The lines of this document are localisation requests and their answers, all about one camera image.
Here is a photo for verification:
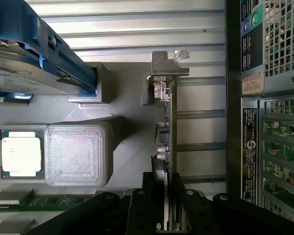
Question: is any grey printed parts rack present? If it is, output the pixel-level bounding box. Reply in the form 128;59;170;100
0;62;177;235

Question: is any green motherboard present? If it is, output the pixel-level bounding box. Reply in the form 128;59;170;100
262;117;294;213

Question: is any green RAM stick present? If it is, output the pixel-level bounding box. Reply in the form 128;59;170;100
0;194;100;212

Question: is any black open PC case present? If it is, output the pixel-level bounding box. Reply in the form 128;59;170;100
224;0;294;217

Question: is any CPU with silver lid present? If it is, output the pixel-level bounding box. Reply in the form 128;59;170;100
0;129;45;179

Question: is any beige barcode label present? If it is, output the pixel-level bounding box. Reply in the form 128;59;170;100
242;71;265;95

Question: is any hard disk in blue carrier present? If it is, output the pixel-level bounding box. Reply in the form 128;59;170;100
0;0;98;99

